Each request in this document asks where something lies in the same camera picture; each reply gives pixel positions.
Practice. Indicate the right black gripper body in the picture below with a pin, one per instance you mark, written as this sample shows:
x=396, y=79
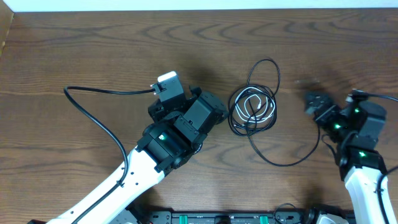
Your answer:
x=315, y=101

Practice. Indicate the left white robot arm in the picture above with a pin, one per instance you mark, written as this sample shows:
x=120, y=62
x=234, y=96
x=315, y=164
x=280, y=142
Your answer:
x=179, y=129

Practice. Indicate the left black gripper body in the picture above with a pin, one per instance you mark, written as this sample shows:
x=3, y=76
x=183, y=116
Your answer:
x=156, y=111

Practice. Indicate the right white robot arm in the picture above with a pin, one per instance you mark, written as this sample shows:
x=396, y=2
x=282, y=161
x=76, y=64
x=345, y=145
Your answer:
x=355, y=130

